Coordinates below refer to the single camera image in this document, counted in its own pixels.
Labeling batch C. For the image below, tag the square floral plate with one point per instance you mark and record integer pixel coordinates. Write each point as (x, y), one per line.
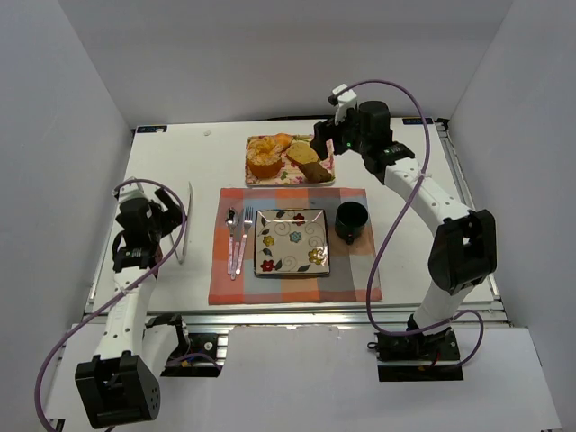
(291, 243)

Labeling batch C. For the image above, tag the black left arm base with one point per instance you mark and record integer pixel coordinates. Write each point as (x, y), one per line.
(189, 346)

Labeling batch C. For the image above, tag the yellow bread slice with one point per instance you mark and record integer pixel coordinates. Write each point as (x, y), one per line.
(301, 153)

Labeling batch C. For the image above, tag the small orange bread roll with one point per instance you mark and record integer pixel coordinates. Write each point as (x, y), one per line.
(283, 141)

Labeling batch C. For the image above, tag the floral serving tray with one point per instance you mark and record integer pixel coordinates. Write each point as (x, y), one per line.
(291, 174)

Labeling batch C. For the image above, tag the dark brown bread piece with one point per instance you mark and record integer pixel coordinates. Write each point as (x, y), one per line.
(315, 173)

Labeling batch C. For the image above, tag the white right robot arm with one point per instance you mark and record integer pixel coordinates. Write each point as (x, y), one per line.
(464, 250)

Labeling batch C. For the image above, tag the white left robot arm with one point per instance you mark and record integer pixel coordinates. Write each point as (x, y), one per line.
(119, 385)

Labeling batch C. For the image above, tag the spoon with pink handle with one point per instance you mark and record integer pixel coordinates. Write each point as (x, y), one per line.
(232, 221)

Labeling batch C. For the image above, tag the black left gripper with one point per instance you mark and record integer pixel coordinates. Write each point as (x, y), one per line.
(163, 211)

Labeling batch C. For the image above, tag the fork with pink handle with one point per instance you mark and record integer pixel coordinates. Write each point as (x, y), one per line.
(247, 225)

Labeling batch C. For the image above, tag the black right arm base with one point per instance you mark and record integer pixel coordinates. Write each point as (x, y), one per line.
(417, 358)

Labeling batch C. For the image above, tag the dark green mug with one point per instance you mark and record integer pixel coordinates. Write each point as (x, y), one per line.
(350, 221)

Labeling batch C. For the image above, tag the sugared orange bread bun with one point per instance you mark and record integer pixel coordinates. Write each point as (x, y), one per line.
(263, 157)

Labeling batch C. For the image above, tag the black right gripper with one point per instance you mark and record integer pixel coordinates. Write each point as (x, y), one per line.
(328, 136)

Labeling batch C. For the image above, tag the knife with pink handle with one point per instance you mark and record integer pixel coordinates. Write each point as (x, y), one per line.
(237, 239)

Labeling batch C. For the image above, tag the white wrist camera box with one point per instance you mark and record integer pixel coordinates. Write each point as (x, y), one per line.
(343, 100)

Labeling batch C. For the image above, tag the checkered orange placemat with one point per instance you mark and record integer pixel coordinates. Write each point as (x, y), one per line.
(349, 264)

